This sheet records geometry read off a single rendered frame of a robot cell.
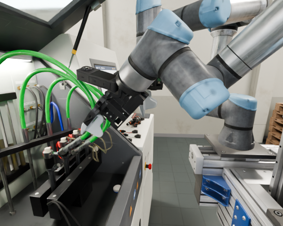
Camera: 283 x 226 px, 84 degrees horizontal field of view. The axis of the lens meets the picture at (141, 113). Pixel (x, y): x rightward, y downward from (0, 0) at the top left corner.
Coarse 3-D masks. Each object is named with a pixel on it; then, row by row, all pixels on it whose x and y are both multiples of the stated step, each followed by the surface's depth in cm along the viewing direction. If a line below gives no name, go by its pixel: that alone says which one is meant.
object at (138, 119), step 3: (135, 117) 125; (138, 117) 129; (132, 120) 121; (135, 120) 118; (138, 120) 122; (141, 120) 130; (126, 123) 113; (129, 123) 114; (132, 123) 117; (135, 123) 112; (138, 123) 121; (135, 126) 114
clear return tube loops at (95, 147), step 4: (84, 132) 70; (108, 132) 76; (96, 144) 78; (104, 144) 70; (96, 148) 79; (100, 148) 77; (108, 148) 79; (96, 152) 63; (104, 152) 74; (96, 156) 63; (96, 160) 66
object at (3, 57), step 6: (6, 54) 44; (12, 54) 44; (18, 54) 44; (24, 54) 44; (30, 54) 43; (36, 54) 43; (42, 54) 43; (0, 60) 45; (48, 60) 43; (54, 60) 43; (60, 66) 43; (66, 72) 43; (72, 72) 43; (84, 84) 44; (84, 90) 43; (90, 96) 44; (90, 102) 44; (84, 138) 47
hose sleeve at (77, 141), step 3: (78, 138) 48; (72, 141) 49; (75, 141) 48; (78, 141) 47; (81, 141) 48; (69, 144) 49; (72, 144) 48; (75, 144) 48; (66, 147) 49; (69, 147) 49; (72, 147) 49; (63, 150) 49; (66, 150) 49; (69, 150) 50
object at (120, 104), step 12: (120, 84) 34; (108, 96) 38; (120, 96) 38; (132, 96) 36; (144, 96) 37; (108, 108) 38; (120, 108) 38; (132, 108) 37; (108, 120) 41; (120, 120) 40
